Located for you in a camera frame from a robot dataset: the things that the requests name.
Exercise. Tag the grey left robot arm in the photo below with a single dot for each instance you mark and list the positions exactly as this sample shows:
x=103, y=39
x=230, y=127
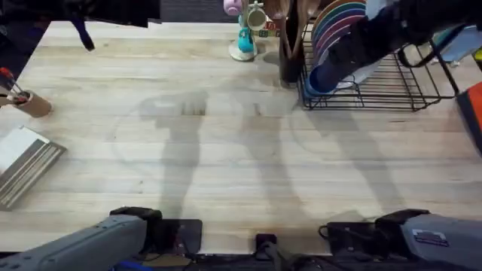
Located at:
x=83, y=244

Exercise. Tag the cardboard tube with tools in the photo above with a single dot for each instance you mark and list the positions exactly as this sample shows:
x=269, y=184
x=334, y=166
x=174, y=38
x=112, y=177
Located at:
x=32, y=104

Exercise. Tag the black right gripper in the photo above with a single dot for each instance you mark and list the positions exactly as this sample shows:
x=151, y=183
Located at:
x=361, y=45

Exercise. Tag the wooden spoon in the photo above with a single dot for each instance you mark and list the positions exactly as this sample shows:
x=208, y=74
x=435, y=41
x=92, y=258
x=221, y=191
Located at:
x=303, y=19
x=278, y=15

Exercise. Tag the orange and black box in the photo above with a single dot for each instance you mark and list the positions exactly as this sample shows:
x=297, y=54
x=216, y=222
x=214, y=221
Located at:
x=472, y=113

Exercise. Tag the pink cup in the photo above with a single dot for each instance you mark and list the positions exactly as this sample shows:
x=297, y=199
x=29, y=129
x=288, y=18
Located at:
x=232, y=7

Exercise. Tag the stack of coloured plates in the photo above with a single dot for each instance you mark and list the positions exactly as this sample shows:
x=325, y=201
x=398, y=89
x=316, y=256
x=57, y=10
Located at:
x=335, y=22

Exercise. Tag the blue cup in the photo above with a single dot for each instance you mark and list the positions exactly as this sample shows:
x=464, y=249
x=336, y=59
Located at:
x=320, y=81

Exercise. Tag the dark utensil holder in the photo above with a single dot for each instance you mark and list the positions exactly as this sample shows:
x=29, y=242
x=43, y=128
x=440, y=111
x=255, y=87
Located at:
x=290, y=64

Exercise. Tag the beige cup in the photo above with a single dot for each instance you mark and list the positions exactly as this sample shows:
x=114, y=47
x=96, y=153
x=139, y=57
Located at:
x=257, y=19

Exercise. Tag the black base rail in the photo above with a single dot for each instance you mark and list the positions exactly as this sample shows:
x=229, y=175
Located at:
x=263, y=261

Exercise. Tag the light blue box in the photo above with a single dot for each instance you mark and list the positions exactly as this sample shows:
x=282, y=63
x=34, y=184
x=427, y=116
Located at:
x=463, y=43

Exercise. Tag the white and teal cup stand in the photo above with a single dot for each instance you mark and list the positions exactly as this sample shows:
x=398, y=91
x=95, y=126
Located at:
x=245, y=43

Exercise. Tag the coloured toy blocks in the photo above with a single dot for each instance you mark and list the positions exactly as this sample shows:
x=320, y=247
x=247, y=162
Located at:
x=270, y=29

